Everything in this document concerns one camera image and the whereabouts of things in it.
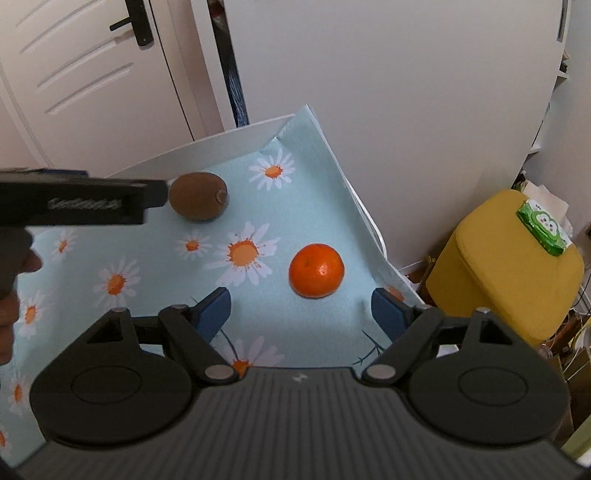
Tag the blue daisy print tablecloth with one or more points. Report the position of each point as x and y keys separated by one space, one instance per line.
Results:
x=152 y=249

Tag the yellow stool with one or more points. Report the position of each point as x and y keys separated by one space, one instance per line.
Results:
x=503 y=286

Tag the white shelf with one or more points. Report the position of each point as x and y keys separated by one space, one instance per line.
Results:
x=556 y=92

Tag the green tissue packet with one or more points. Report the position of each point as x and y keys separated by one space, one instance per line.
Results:
x=542 y=226

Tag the white cabinet door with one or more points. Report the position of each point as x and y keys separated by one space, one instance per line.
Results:
x=392 y=92

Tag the person's left hand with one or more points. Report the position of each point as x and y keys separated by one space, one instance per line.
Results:
x=9 y=323

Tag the dark blue stick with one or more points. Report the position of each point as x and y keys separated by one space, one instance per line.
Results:
x=231 y=78

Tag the small tangerine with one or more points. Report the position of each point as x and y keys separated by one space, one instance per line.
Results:
x=316 y=272

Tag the white paper stack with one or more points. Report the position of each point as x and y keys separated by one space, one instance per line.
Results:
x=547 y=191

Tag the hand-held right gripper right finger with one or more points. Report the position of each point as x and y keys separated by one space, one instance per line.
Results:
x=388 y=314

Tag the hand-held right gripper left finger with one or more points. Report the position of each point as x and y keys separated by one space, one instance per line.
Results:
x=214 y=314

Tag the brown kiwi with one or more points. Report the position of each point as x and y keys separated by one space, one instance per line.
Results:
x=198 y=196

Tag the white table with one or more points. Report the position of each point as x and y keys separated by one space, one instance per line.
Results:
x=221 y=147

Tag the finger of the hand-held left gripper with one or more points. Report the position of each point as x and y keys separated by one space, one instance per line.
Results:
x=92 y=203
x=60 y=172

